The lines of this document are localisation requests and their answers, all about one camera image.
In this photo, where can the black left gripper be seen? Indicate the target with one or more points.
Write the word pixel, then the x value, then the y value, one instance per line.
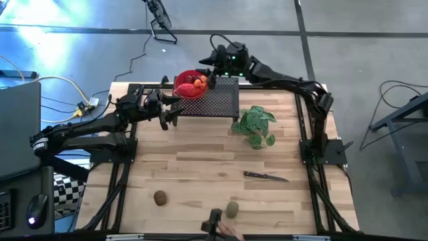
pixel 154 102

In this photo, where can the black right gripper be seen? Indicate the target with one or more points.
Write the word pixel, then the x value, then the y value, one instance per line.
pixel 232 62

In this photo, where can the small red orange fruit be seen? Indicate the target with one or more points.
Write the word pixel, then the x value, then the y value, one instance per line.
pixel 204 86

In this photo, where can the dark red plum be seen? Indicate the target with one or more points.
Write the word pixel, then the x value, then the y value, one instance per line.
pixel 189 79

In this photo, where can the red plastic colander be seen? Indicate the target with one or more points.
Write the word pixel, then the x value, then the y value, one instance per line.
pixel 180 75

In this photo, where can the brown kiwi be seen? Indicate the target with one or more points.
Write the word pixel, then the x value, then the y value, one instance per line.
pixel 160 198

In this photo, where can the olive green kiwi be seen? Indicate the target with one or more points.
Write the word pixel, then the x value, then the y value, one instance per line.
pixel 232 209

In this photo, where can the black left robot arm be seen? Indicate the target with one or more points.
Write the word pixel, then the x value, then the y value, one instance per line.
pixel 83 125

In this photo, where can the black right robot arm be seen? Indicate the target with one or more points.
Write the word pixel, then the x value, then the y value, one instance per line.
pixel 294 85

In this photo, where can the black perforated metal shelf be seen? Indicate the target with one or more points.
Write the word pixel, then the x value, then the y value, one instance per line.
pixel 220 100

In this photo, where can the black floor fan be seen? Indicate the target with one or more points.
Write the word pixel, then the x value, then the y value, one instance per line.
pixel 162 15

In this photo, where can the green artificial leafy plant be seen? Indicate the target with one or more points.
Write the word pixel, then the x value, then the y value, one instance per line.
pixel 254 120

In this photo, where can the yellow plug cluster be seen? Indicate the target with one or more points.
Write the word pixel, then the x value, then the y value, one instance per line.
pixel 83 107

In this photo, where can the black handheld device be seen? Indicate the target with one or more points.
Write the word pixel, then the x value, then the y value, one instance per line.
pixel 212 221

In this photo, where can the black white checkerboard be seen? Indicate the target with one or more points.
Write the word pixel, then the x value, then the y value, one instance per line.
pixel 68 192

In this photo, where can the person's hand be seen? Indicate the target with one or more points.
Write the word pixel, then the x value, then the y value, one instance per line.
pixel 230 232

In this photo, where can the grey laptop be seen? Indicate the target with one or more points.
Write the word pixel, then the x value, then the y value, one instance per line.
pixel 20 127

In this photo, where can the black flat floor bar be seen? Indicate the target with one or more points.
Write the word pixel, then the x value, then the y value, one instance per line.
pixel 16 73

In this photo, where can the dark grey desk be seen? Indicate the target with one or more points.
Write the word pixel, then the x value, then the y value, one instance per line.
pixel 20 182

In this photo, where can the black computer mouse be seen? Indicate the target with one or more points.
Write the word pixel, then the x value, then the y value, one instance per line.
pixel 36 211

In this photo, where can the black keyboard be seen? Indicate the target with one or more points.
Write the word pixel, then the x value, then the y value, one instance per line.
pixel 5 211

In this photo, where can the black table frame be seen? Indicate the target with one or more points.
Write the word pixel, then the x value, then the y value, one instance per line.
pixel 245 86

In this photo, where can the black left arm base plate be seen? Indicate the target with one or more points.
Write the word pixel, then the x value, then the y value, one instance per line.
pixel 110 159

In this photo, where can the silver bracket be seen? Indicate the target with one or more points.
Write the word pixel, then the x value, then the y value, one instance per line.
pixel 311 238
pixel 123 237

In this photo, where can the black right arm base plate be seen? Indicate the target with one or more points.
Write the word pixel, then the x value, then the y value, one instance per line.
pixel 331 155

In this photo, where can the black desk frame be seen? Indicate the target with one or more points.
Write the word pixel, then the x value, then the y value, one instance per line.
pixel 401 113

